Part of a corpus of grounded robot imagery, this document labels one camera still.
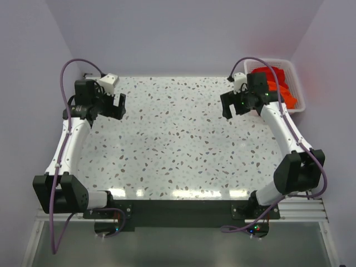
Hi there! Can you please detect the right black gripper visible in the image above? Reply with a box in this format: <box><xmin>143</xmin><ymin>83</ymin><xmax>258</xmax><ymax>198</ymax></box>
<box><xmin>220</xmin><ymin>87</ymin><xmax>254</xmax><ymax>120</ymax></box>

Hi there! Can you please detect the orange t shirt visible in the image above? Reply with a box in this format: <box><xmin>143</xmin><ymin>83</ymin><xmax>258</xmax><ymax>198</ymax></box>
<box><xmin>267</xmin><ymin>81</ymin><xmax>298</xmax><ymax>109</ymax></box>

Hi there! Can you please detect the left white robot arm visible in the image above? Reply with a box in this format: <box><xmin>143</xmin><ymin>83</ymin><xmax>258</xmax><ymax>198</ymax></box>
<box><xmin>33</xmin><ymin>74</ymin><xmax>126</xmax><ymax>218</ymax></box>

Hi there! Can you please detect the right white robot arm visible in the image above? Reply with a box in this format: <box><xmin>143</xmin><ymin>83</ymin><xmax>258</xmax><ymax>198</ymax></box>
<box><xmin>220</xmin><ymin>72</ymin><xmax>325</xmax><ymax>219</ymax></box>

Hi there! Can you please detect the red t shirt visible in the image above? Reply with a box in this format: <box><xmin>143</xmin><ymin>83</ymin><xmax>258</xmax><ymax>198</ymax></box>
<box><xmin>251</xmin><ymin>66</ymin><xmax>285</xmax><ymax>85</ymax></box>

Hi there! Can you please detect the white plastic basket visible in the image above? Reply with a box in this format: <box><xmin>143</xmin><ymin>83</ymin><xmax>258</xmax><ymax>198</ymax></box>
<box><xmin>244</xmin><ymin>58</ymin><xmax>305</xmax><ymax>114</ymax></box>

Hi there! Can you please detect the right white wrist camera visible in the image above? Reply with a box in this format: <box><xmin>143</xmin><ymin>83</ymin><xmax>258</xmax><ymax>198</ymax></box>
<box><xmin>233</xmin><ymin>72</ymin><xmax>248</xmax><ymax>94</ymax></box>

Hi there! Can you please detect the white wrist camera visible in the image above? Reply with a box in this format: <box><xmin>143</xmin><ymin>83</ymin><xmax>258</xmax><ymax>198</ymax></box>
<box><xmin>98</xmin><ymin>73</ymin><xmax>120</xmax><ymax>95</ymax></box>
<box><xmin>233</xmin><ymin>72</ymin><xmax>248</xmax><ymax>94</ymax></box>

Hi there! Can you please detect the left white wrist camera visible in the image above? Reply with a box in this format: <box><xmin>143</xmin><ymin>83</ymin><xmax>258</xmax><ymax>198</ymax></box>
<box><xmin>98</xmin><ymin>73</ymin><xmax>120</xmax><ymax>95</ymax></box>

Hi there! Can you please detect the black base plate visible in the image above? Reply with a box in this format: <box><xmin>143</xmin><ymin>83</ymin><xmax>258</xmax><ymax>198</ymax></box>
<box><xmin>83</xmin><ymin>200</ymin><xmax>281</xmax><ymax>236</ymax></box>

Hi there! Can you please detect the aluminium frame rail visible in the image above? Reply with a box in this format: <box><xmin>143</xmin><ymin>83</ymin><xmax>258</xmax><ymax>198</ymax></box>
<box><xmin>34</xmin><ymin>166</ymin><xmax>330</xmax><ymax>224</ymax></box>

